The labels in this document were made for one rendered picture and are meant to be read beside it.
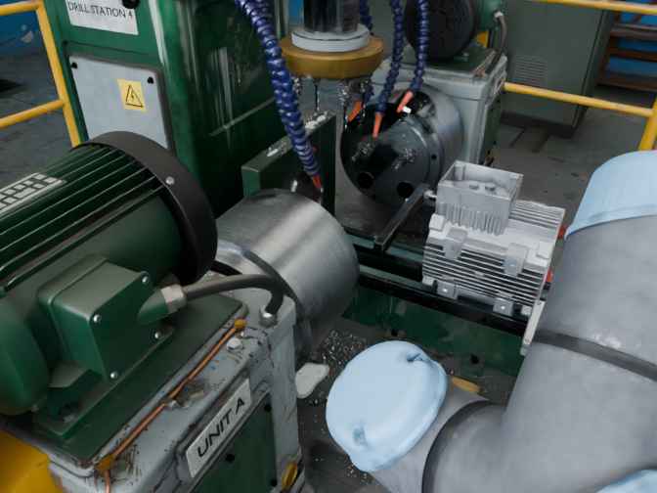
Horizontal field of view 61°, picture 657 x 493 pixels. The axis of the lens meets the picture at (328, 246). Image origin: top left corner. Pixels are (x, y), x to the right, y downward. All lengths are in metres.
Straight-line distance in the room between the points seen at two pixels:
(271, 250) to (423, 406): 0.48
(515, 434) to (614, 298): 0.08
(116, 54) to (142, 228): 0.57
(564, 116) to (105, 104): 3.54
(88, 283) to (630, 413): 0.38
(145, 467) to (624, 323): 0.40
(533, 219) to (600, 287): 0.69
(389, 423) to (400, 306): 0.79
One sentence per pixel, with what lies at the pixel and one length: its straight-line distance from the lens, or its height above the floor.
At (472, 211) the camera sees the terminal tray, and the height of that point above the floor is 1.11.
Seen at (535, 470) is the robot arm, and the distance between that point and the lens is 0.28.
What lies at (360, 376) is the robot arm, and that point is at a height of 1.33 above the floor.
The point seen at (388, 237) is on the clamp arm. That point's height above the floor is 1.03.
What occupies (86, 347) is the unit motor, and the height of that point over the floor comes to 1.27.
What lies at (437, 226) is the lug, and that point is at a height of 1.08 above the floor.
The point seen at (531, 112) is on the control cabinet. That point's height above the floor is 0.15.
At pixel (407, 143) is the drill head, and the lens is 1.24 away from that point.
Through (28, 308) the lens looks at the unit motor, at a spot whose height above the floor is 1.31.
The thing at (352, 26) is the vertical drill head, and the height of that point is 1.37.
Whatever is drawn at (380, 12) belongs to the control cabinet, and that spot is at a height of 0.67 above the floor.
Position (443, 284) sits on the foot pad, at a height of 0.98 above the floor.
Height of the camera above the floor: 1.58
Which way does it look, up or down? 34 degrees down
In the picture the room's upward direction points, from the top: straight up
